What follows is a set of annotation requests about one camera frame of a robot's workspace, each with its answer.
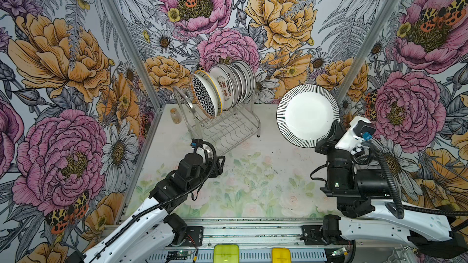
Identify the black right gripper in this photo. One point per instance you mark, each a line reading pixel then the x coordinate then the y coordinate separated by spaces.
pixel 333 138

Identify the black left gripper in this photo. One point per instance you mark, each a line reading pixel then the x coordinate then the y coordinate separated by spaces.
pixel 215 169

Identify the silver metal dish rack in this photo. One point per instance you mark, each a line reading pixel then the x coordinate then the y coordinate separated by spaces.
pixel 224 132

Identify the white plate black striped rim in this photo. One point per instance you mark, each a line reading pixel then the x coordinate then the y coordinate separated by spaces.
pixel 306 114

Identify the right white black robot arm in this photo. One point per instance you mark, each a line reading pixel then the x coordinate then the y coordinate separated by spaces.
pixel 368 198

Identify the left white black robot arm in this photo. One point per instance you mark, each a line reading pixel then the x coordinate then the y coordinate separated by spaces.
pixel 153 208

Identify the white plate yellow rim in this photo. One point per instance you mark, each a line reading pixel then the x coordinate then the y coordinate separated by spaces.
pixel 215 88

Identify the black white patterned plate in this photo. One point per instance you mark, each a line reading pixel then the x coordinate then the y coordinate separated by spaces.
pixel 203 95

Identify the green plastic box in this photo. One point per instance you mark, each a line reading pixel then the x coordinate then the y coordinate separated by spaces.
pixel 226 253

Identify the white plate red floral pattern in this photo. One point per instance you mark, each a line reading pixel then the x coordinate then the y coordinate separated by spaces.
pixel 225 79

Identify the yellow plastic box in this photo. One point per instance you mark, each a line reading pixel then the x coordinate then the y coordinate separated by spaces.
pixel 281 255

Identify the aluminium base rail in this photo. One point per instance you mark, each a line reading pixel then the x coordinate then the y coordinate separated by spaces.
pixel 256 232

